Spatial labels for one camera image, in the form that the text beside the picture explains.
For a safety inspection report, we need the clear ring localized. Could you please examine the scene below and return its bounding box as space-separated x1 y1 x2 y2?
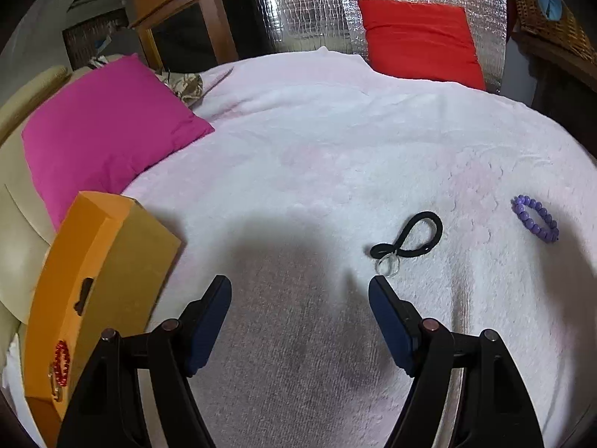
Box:
375 252 402 276

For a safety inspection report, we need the light wicker basket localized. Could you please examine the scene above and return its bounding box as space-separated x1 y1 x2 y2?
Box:
506 0 597 63

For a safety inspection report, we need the beige sofa cushion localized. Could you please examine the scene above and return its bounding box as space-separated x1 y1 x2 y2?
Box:
0 65 71 337

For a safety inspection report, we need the dark wicker basket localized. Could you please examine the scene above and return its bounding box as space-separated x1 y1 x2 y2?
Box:
63 9 136 71

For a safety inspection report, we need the thin black hair tie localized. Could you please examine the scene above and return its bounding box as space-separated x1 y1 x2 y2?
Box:
371 211 444 259

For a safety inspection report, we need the orange wooden box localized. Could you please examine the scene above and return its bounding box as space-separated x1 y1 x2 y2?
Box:
23 190 182 448

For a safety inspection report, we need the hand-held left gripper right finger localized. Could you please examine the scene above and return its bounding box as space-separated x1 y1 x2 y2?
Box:
368 275 544 448

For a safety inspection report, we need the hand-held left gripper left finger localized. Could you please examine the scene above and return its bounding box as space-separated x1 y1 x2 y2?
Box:
56 274 232 448

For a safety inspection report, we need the red bead bracelet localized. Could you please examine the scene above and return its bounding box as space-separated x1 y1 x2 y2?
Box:
49 340 71 401

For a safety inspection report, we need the camouflage cloth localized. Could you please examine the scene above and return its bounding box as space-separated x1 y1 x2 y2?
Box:
154 68 206 108

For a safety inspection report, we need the silver foil insulation sheet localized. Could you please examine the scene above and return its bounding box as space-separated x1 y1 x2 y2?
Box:
247 0 507 94

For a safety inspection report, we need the red pillow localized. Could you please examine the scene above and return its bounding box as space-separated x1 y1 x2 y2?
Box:
357 0 487 91

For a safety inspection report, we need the pink pillow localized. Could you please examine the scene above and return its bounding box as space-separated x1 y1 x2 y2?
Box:
21 53 215 231

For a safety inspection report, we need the white textured blanket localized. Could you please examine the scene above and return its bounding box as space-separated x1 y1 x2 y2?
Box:
2 47 597 448

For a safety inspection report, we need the purple bead bracelet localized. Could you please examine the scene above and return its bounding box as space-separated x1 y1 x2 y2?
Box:
512 195 560 243

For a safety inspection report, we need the thick black scrunchie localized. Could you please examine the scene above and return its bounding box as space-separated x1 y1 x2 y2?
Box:
74 277 94 313

